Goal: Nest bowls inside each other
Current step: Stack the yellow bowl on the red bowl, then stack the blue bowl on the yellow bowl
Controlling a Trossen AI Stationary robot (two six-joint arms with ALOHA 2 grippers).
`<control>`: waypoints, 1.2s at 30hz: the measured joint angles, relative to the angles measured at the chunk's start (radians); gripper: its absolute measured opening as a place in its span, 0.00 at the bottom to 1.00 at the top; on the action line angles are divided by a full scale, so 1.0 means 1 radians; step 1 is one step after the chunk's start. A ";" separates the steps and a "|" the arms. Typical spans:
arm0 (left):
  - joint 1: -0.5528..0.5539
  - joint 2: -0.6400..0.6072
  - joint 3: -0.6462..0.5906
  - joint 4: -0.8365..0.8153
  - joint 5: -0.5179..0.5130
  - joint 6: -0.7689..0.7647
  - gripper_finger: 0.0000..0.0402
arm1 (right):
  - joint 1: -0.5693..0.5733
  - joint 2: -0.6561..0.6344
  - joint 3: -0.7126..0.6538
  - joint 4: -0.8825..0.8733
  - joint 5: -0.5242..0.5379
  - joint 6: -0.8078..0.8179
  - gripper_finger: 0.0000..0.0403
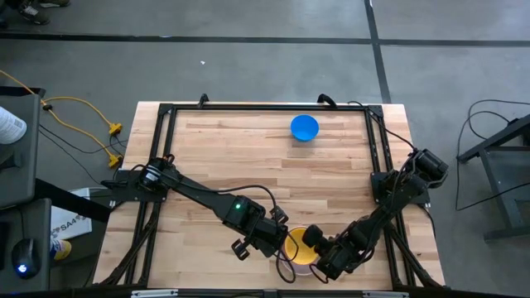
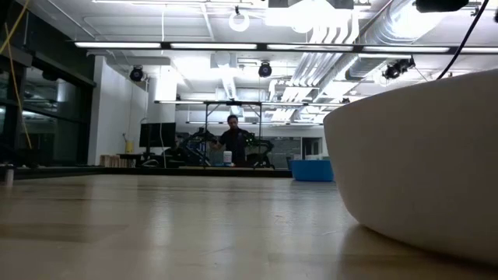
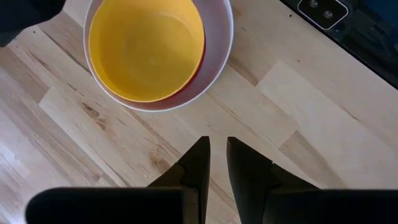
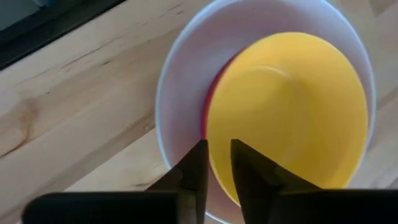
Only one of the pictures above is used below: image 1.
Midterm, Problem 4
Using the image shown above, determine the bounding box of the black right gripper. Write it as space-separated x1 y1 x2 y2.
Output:
301 224 366 281

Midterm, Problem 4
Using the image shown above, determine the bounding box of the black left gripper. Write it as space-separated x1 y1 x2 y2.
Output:
230 205 291 262

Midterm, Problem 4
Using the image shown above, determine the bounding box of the small yellow bowl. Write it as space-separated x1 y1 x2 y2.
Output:
284 226 320 267

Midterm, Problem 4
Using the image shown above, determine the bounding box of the purple bowl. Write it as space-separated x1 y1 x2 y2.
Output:
277 248 322 277

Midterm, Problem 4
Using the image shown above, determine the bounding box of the small blue bowl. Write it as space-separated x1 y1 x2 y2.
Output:
290 114 320 143

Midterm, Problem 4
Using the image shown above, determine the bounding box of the black metal stand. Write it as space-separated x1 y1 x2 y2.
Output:
457 113 530 241

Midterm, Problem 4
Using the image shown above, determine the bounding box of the black diagonal bar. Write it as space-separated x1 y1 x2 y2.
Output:
35 177 113 224

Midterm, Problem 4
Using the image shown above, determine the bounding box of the person's foot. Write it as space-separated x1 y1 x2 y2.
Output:
49 238 73 262

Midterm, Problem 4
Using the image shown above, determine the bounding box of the dark grey desk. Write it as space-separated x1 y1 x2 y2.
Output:
0 197 53 295

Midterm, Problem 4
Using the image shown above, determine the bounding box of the black computer mouse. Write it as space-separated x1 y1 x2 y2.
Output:
11 238 41 281

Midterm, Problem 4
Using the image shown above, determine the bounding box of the dark grey desk panel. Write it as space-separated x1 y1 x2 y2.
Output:
0 86 46 210

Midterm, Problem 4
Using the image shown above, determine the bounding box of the white labelled bottle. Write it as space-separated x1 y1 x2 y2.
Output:
0 106 28 146

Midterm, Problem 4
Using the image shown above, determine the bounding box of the person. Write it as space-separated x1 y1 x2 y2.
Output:
0 0 71 26

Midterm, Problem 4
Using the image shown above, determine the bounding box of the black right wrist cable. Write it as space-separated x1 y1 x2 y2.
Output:
308 262 330 285

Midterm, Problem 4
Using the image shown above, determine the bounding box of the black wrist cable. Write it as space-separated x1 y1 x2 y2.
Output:
308 262 330 285
205 185 298 285

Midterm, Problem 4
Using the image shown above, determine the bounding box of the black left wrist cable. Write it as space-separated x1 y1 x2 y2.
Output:
205 185 298 285

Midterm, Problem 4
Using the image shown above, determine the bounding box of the silver bracket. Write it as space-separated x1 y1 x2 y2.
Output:
362 291 411 298
131 289 179 298

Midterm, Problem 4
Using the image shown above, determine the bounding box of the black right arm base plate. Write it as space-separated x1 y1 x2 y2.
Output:
370 170 431 208

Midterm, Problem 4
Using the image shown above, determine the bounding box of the black aluminium table frame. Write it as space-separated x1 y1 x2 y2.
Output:
91 102 446 290

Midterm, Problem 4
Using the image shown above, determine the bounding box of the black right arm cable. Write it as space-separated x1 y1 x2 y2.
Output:
346 100 418 151

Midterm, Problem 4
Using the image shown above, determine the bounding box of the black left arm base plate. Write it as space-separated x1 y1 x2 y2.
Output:
100 167 169 204

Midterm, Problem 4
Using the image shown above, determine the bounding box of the black floor cable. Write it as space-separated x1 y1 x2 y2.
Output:
38 123 128 155
38 130 104 185
468 109 517 141
455 98 530 212

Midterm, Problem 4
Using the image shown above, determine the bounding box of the yellow extension cable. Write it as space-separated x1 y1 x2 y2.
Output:
43 96 124 136
0 69 124 169

